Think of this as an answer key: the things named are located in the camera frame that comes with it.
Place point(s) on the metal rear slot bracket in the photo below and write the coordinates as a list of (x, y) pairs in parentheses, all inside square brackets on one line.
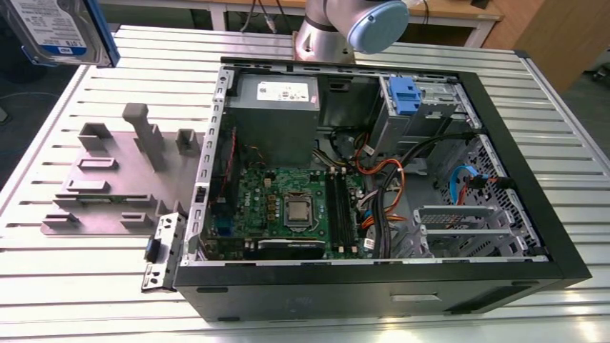
[(167, 228)]

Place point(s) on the CPU socket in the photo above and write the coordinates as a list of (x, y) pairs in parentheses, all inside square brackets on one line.
[(298, 224)]

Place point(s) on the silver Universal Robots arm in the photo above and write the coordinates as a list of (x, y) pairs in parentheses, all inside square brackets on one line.
[(329, 43)]

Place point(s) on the hard disk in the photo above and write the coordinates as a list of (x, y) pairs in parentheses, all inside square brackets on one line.
[(53, 25)]

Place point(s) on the blue drive cage latch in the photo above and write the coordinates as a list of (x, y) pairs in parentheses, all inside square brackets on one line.
[(405, 96)]

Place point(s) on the black graphics card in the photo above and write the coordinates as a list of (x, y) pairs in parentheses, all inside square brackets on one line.
[(286, 250)]

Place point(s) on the silver CPU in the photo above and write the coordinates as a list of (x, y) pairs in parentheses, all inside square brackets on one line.
[(298, 211)]

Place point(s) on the metal disk bay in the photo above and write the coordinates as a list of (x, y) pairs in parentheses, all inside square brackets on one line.
[(477, 211)]

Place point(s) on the black open PC case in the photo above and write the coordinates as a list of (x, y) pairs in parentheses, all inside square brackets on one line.
[(334, 296)]

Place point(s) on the wooden desk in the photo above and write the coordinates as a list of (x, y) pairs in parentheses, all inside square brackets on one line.
[(457, 14)]

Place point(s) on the green motherboard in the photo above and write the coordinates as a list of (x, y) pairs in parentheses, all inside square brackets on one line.
[(260, 186)]

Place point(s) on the black RAM slot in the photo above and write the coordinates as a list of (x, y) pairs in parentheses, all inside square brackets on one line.
[(332, 211)]

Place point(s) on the metal optical drive cage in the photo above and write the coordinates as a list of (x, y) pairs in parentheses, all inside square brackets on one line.
[(396, 132)]

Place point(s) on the grey power supply unit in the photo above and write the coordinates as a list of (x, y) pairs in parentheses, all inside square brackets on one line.
[(272, 135)]

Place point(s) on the grey parts rack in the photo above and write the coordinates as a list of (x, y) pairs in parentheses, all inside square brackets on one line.
[(125, 178)]

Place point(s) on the wooden cabinet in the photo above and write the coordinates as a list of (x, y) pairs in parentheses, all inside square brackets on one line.
[(563, 35)]

